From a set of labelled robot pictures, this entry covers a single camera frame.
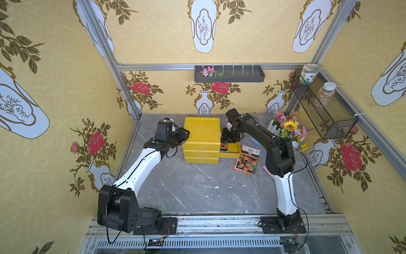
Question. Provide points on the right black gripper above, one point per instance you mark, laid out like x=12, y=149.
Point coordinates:
x=229, y=135

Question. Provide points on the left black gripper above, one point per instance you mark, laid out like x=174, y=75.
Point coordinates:
x=182, y=135

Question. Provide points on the yellow top drawer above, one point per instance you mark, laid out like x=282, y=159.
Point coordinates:
x=234, y=148

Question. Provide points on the yellow plastic drawer cabinet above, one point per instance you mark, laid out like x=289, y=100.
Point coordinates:
x=203, y=144

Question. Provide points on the marigold picture seed bag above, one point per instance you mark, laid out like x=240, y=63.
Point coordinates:
x=248, y=160

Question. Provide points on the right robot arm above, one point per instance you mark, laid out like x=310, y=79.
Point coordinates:
x=279, y=162

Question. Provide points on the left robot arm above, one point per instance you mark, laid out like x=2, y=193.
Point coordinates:
x=118, y=208

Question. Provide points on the artificial flower bouquet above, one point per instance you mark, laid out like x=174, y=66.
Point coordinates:
x=289, y=127

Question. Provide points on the small pink artificial flowers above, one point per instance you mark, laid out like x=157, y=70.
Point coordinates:
x=211, y=72

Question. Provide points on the patterned jar white lid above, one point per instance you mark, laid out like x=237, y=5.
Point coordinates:
x=308, y=73

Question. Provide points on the clear jar white lid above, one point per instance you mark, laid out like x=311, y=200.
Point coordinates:
x=325, y=94

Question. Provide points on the small circuit board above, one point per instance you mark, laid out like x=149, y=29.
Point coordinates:
x=156, y=242

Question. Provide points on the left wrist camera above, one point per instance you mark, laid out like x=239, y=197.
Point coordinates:
x=164, y=129

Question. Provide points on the grey wall shelf tray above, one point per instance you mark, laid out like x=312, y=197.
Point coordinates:
x=234, y=73

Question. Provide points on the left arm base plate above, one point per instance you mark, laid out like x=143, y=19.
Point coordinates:
x=166, y=226

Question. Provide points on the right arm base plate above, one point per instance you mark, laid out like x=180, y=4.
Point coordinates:
x=277, y=225

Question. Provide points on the black wire mesh basket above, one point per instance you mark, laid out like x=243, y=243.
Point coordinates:
x=333, y=119

